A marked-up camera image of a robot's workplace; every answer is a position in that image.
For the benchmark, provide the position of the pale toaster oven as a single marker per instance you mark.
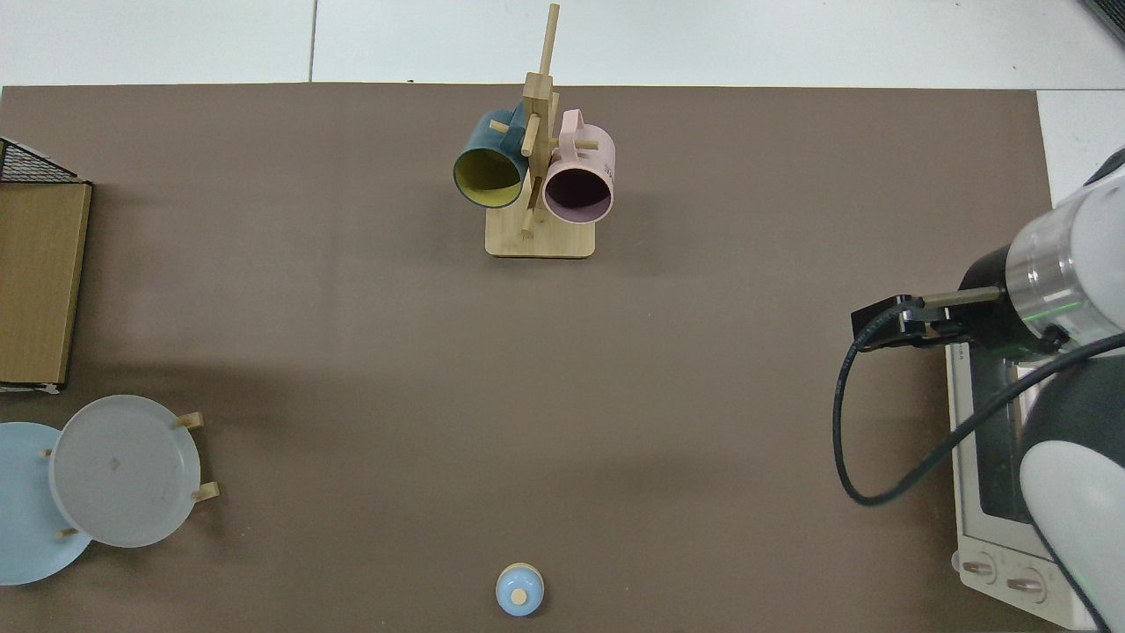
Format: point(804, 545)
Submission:
point(989, 527)

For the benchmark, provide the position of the dark grey panel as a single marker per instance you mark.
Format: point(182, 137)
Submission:
point(1109, 16)

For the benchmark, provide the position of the pink mug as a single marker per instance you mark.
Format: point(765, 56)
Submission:
point(591, 158)

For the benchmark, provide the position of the wooden cup stand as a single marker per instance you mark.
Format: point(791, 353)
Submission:
point(540, 239)

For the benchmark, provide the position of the small blue round thing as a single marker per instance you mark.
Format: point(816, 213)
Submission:
point(519, 591)

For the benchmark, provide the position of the dark blue mug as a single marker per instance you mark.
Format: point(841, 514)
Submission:
point(479, 145)

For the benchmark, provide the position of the brown table cloth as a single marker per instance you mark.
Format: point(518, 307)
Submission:
point(352, 352)

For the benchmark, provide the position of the wooden plate rack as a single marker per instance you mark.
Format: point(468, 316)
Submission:
point(195, 420)

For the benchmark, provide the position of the grey plate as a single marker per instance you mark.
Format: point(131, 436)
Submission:
point(123, 470)

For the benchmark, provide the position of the light blue plate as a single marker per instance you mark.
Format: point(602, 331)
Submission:
point(26, 519)

